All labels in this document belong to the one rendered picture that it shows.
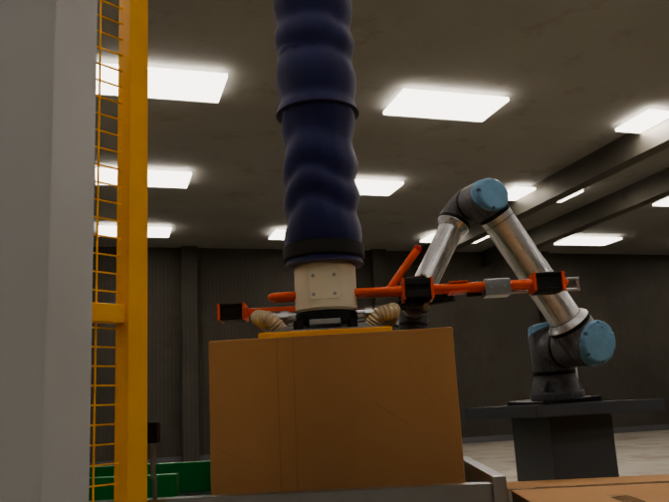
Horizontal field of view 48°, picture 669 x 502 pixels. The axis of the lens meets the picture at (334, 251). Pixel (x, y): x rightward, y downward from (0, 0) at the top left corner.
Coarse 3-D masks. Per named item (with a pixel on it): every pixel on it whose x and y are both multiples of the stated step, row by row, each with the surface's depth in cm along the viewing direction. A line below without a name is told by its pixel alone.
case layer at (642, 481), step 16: (544, 480) 210; (560, 480) 207; (576, 480) 205; (592, 480) 203; (608, 480) 201; (624, 480) 199; (640, 480) 197; (656, 480) 195; (512, 496) 190; (528, 496) 176; (544, 496) 175; (560, 496) 173; (576, 496) 172; (592, 496) 170; (608, 496) 169; (624, 496) 167; (640, 496) 166; (656, 496) 165
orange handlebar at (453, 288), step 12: (360, 288) 203; (372, 288) 203; (384, 288) 202; (396, 288) 202; (444, 288) 202; (456, 288) 202; (468, 288) 202; (480, 288) 202; (516, 288) 205; (528, 288) 205; (276, 300) 203; (288, 300) 207; (252, 312) 230
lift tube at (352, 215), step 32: (288, 128) 210; (320, 128) 205; (352, 128) 213; (288, 160) 207; (320, 160) 203; (352, 160) 208; (288, 192) 205; (320, 192) 202; (352, 192) 205; (288, 224) 206; (320, 224) 199; (352, 224) 203; (320, 256) 197; (352, 256) 200
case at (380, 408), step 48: (336, 336) 183; (384, 336) 182; (432, 336) 181; (240, 384) 182; (288, 384) 181; (336, 384) 180; (384, 384) 179; (432, 384) 179; (240, 432) 180; (288, 432) 179; (336, 432) 178; (384, 432) 177; (432, 432) 176; (240, 480) 178; (288, 480) 177; (336, 480) 176; (384, 480) 175; (432, 480) 174
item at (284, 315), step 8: (272, 312) 204; (280, 312) 204; (288, 312) 204; (296, 312) 204; (360, 312) 202; (368, 312) 202; (288, 320) 203; (312, 320) 192; (320, 320) 192; (328, 320) 191; (336, 320) 191; (360, 320) 204; (288, 328) 202; (304, 328) 202; (312, 328) 199; (320, 328) 200
